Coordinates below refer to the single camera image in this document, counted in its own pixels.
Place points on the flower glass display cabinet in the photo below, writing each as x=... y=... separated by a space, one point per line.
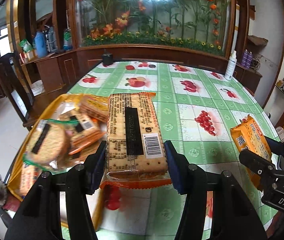
x=201 y=25

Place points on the blue water jug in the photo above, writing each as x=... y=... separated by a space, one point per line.
x=40 y=44

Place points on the orange label cracker pack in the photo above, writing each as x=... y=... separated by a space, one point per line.
x=84 y=134

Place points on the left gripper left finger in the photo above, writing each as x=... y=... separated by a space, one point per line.
x=38 y=216

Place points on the green fruit pattern tablecloth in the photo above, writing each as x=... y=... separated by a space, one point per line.
x=196 y=110

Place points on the round cracker pack green ends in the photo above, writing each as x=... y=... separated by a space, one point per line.
x=48 y=147

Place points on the green snack bag on shelf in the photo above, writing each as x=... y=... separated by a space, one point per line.
x=26 y=46

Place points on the yellow green label cracker pack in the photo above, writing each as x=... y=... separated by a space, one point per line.
x=94 y=106

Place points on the dark wooden chair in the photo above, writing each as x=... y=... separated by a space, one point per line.
x=13 y=81

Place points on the yellow white storage tray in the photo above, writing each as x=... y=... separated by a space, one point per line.
x=23 y=175

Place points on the orange yellow snack bag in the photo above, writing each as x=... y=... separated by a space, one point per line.
x=248 y=136

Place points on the brown text cracker pack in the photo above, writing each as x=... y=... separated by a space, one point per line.
x=72 y=118

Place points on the white spray bottle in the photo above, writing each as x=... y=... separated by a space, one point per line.
x=231 y=66

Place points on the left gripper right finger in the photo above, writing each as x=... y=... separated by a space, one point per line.
x=234 y=216

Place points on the small black box on table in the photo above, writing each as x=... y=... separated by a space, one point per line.
x=107 y=59

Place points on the purple bottles on shelf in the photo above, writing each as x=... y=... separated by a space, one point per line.
x=246 y=59

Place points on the barcode cracker pack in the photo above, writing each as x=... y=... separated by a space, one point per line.
x=135 y=156

